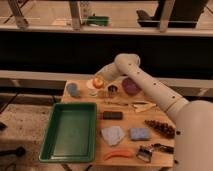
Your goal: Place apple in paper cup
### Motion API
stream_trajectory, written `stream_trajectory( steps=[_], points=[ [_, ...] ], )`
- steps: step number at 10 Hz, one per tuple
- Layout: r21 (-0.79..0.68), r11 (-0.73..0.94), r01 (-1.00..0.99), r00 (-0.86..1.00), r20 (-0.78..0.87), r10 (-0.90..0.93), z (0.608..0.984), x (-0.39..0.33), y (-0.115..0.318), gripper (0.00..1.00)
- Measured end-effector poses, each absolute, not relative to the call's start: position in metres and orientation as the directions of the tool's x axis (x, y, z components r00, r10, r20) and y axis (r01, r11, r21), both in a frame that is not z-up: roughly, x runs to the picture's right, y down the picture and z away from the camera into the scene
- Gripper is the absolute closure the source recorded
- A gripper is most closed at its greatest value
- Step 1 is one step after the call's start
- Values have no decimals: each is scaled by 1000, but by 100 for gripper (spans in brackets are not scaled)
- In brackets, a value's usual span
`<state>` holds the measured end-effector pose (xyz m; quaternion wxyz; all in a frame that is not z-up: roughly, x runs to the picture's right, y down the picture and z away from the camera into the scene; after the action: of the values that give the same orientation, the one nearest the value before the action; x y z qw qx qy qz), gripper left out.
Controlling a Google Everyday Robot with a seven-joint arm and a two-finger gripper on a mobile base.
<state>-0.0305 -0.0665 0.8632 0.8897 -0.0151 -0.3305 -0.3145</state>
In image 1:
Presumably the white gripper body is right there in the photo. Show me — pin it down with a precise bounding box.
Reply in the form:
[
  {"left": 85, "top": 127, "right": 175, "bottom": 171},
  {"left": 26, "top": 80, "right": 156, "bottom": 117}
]
[{"left": 96, "top": 65, "right": 111, "bottom": 81}]

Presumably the red yellow apple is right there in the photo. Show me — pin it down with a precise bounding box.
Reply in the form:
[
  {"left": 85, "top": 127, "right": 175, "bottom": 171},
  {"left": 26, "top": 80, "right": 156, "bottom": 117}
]
[{"left": 92, "top": 77, "right": 104, "bottom": 89}]

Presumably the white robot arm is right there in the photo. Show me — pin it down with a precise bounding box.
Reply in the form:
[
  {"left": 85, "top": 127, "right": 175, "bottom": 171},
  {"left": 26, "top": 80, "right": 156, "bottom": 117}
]
[{"left": 95, "top": 53, "right": 213, "bottom": 171}]

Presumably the blue paper cup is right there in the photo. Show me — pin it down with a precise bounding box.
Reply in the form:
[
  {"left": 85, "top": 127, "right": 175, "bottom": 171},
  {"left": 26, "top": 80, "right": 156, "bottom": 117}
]
[{"left": 66, "top": 83, "right": 79, "bottom": 98}]

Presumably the purple round plate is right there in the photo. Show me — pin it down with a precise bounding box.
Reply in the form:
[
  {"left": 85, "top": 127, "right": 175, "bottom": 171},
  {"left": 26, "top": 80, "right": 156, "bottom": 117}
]
[{"left": 122, "top": 77, "right": 141, "bottom": 96}]

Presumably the thin dark stick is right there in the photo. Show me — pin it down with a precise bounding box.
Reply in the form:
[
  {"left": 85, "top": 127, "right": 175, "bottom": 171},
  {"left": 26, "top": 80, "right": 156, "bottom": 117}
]
[{"left": 104, "top": 101, "right": 128, "bottom": 106}]

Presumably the black rectangular block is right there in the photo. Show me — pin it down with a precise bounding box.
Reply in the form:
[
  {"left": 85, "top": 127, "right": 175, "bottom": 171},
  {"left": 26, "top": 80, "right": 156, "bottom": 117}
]
[{"left": 103, "top": 111, "right": 123, "bottom": 120}]

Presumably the yellow banana peel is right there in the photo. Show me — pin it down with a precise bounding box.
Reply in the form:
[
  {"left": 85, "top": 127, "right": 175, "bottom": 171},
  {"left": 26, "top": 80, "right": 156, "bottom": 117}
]
[{"left": 133, "top": 103, "right": 156, "bottom": 113}]

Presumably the green box on shelf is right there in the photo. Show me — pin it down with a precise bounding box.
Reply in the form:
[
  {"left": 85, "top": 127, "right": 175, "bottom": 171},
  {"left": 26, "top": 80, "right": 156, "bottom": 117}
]
[{"left": 86, "top": 16, "right": 109, "bottom": 26}]

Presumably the grey folded cloth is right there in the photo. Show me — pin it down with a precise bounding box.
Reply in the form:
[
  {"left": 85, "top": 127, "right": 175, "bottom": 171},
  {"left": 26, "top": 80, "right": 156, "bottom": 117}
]
[{"left": 101, "top": 126, "right": 125, "bottom": 146}]

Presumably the blue sponge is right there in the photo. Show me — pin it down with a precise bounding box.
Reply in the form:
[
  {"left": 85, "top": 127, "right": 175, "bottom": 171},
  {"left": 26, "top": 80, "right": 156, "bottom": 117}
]
[{"left": 129, "top": 128, "right": 151, "bottom": 141}]

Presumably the green plastic tray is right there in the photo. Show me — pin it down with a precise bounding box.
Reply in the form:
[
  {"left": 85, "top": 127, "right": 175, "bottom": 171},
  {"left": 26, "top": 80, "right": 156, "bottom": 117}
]
[{"left": 39, "top": 102, "right": 97, "bottom": 163}]

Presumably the bunch of dark grapes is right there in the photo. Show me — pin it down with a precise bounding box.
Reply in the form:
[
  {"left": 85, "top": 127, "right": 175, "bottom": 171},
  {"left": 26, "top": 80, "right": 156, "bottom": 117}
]
[{"left": 145, "top": 120, "right": 175, "bottom": 139}]

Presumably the orange carrot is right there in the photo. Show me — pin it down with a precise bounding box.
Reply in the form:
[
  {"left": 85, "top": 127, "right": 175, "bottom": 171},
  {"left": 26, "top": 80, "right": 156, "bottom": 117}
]
[{"left": 103, "top": 150, "right": 134, "bottom": 160}]

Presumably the metal binder clip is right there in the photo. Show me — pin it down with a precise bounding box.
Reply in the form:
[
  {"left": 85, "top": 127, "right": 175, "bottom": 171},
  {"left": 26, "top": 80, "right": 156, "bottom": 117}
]
[{"left": 136, "top": 146, "right": 153, "bottom": 163}]

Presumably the black chair base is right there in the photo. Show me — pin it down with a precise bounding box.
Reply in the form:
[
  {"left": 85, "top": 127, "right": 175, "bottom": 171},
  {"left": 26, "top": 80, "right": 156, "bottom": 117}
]
[{"left": 136, "top": 0, "right": 209, "bottom": 28}]

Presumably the dark handled tool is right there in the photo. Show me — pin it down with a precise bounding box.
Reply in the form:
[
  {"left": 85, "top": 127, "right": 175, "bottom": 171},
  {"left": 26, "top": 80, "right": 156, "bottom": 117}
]
[{"left": 151, "top": 143, "right": 174, "bottom": 154}]

